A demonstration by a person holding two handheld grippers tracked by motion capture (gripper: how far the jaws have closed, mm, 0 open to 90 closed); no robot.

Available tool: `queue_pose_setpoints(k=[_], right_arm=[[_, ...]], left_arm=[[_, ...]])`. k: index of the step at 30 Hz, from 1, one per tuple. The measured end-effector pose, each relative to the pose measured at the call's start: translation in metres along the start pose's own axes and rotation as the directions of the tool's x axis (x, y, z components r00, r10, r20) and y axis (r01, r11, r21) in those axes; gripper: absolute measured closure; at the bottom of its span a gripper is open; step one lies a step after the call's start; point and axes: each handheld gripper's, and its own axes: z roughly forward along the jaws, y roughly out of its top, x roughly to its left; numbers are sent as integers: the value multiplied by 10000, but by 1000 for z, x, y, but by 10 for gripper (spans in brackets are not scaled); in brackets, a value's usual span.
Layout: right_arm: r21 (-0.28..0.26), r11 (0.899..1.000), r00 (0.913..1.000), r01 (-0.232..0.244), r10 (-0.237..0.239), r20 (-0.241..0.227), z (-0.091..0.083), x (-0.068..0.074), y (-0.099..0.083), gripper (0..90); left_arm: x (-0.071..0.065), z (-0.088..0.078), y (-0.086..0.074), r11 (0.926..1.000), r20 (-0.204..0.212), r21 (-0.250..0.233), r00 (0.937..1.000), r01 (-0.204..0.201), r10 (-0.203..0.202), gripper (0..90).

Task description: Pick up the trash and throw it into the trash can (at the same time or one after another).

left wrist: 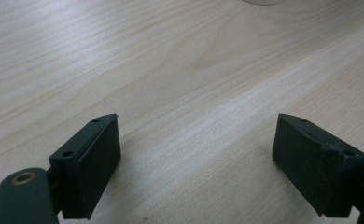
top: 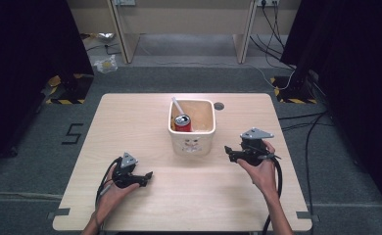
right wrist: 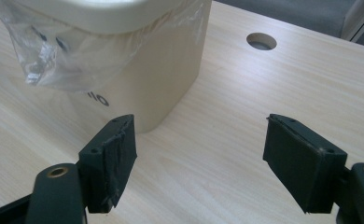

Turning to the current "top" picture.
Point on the dark round table grommet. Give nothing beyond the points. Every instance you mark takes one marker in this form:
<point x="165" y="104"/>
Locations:
<point x="218" y="106"/>

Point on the person's right hand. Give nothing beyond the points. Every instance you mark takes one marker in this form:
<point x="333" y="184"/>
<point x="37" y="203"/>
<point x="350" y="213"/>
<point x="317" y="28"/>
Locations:
<point x="264" y="178"/>

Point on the person's left hand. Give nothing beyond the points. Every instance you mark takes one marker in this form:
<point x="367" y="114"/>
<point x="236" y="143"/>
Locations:
<point x="112" y="197"/>

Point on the white wall socket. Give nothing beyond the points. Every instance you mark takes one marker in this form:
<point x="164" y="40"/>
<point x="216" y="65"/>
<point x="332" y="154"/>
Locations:
<point x="268" y="2"/>

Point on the white straw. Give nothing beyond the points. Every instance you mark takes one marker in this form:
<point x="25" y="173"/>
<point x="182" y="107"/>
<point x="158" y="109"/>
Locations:
<point x="178" y="106"/>

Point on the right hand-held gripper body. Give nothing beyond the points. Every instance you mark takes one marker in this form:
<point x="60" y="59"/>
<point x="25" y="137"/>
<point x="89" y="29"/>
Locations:
<point x="255" y="148"/>

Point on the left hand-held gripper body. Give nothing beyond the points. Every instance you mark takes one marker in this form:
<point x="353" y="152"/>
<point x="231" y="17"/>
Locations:
<point x="123" y="176"/>

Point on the grey tape piece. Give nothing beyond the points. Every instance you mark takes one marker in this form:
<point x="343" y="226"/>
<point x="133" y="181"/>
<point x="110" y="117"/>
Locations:
<point x="59" y="212"/>
<point x="305" y="215"/>

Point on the cream plastic bin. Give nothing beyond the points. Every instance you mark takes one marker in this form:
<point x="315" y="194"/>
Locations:
<point x="192" y="142"/>

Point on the black curtain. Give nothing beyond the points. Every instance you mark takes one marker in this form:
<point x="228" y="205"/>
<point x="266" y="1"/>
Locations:
<point x="358" y="81"/>
<point x="25" y="65"/>

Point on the crumpled clear plastic bag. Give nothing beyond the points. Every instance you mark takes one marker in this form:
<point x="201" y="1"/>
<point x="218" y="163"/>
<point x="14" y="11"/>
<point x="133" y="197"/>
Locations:
<point x="106" y="64"/>

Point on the crumpled silver foil bag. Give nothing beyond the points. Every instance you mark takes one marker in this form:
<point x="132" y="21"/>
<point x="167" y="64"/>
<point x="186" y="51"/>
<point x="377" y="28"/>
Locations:
<point x="104" y="36"/>

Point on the red drink can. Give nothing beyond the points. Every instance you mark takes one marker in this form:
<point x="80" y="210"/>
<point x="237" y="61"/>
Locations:
<point x="182" y="123"/>

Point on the black stand base striped tape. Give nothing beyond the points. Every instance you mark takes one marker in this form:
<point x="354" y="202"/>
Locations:
<point x="293" y="93"/>
<point x="73" y="89"/>

